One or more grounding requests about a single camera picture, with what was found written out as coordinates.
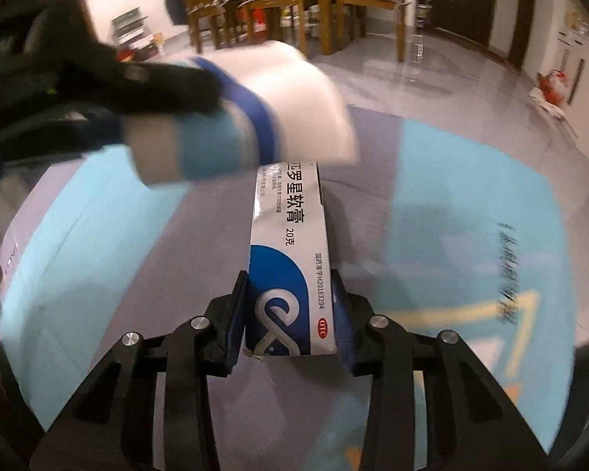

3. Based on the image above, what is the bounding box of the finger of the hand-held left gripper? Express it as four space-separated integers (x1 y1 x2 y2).
103 55 282 166
5 114 129 161

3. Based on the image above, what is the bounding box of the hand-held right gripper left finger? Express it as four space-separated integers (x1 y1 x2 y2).
29 271 250 471

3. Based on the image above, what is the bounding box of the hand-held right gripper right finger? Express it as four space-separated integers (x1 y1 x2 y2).
330 272 551 471

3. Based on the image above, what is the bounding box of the white light blue box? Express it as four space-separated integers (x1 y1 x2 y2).
120 39 359 187

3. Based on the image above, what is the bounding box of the white blue ointment box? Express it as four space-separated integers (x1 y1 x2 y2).
243 159 342 359

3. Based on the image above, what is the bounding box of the red cardboard box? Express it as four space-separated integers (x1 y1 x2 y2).
250 7 271 43

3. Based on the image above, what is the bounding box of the blue patterned rug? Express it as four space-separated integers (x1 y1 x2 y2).
0 105 577 471

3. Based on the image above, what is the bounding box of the dark wooden door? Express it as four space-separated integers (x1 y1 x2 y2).
432 0 499 47

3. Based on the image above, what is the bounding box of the red white bag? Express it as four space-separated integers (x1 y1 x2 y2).
530 69 570 121

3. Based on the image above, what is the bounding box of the white cabinet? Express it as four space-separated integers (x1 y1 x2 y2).
557 0 589 109

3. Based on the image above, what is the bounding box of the metal wire rack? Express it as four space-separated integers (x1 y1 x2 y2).
412 0 434 82

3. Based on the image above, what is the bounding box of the dark wooden door frame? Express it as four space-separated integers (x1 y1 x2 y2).
508 0 538 74

